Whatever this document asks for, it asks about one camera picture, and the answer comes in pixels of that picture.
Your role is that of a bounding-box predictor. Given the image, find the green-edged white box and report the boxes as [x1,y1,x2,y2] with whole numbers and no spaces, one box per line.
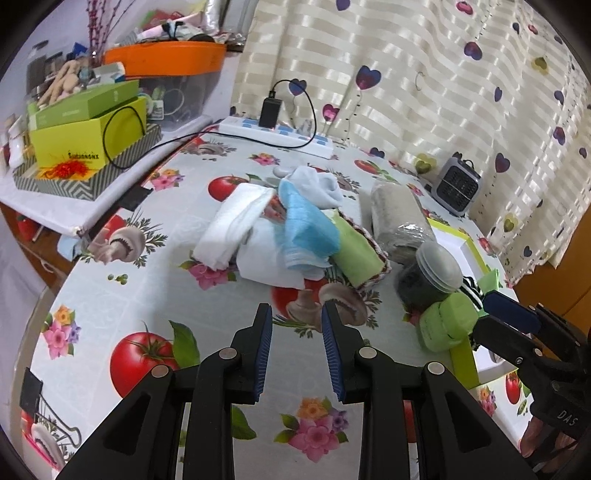
[427,217,522,388]

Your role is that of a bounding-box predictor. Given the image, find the tomato print tablecloth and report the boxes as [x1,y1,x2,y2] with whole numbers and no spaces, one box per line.
[18,122,536,480]

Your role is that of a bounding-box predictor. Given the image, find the small black flat device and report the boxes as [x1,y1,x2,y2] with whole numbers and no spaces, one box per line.
[117,185,155,213]

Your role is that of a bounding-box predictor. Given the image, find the cream curtain with hearts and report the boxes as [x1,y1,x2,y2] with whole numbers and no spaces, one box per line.
[231,0,591,287]

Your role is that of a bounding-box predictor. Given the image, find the dried pink branches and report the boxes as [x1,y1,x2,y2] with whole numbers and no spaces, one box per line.
[85,0,134,68]

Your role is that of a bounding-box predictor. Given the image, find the flat green box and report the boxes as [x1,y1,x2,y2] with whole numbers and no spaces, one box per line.
[28,79,141,131]

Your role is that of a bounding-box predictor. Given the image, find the clear plastic jar dark contents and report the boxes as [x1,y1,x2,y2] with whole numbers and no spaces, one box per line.
[394,242,463,312]

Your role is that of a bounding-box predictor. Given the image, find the pile of assorted clutter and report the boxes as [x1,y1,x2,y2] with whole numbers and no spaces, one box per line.
[134,0,245,47]

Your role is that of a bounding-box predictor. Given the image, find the person's right hand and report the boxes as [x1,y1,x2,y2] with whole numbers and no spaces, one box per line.
[519,415,578,472]

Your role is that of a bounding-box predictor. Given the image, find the white folded cloth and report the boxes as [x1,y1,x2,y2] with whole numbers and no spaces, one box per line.
[193,187,273,271]

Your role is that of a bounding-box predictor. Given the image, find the zigzag patterned box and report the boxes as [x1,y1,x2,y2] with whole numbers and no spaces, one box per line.
[13,124,163,201]

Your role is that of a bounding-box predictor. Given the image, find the light green rolled towel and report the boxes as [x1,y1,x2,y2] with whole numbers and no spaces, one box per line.
[417,292,481,352]

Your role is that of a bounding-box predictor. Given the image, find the black charger cable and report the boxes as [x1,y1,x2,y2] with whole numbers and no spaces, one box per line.
[102,78,319,171]

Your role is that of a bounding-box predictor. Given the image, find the silver foil bag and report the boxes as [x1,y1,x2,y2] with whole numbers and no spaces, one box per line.
[203,0,232,28]

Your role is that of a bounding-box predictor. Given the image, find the brown wooden cabinet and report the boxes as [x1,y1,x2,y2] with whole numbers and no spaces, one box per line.
[515,175,591,333]

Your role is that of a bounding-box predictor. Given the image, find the black white striped cloth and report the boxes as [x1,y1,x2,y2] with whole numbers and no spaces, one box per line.
[459,276,485,319]

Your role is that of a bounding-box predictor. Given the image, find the clear bin with orange lid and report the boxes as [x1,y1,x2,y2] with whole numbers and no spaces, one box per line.
[102,41,228,134]

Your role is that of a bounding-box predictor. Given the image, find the grey cloth roll in bag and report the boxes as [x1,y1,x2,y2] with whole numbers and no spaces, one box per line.
[370,181,437,264]

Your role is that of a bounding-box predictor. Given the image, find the large yellow-green box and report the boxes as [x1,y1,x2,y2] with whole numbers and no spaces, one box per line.
[28,96,149,169]

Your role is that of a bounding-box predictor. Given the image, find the beige plush doll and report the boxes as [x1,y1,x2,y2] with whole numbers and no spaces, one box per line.
[36,60,84,109]

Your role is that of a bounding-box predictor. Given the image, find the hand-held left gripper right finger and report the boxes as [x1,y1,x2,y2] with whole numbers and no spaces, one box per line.
[321,300,539,480]

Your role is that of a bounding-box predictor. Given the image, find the white power strip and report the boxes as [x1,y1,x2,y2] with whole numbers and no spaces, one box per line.
[218,115,334,160]

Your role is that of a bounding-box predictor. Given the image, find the black binder clip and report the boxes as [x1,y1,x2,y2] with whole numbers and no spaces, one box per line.
[19,367,84,450]

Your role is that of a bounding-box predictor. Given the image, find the pale grey sock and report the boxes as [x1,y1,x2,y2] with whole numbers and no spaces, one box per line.
[277,166,345,208]

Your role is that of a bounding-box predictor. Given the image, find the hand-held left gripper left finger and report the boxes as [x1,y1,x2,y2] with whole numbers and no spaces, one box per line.
[55,303,274,480]

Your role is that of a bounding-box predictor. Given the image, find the small grey desk heater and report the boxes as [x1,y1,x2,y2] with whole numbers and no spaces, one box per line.
[434,152,482,217]

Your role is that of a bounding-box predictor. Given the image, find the black charger adapter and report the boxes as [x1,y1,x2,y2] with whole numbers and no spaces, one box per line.
[259,97,282,131]

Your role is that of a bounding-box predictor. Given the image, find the white cloth sheet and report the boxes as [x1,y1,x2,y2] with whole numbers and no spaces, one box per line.
[238,217,326,291]

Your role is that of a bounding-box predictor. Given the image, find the green cloth with crochet edge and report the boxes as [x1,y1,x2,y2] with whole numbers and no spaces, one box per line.
[330,211,393,291]

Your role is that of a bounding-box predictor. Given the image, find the blue face mask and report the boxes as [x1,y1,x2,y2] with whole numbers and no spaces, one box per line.
[277,180,340,271]

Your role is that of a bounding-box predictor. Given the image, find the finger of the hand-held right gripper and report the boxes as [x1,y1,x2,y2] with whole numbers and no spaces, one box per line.
[473,316,555,393]
[482,291,591,370]

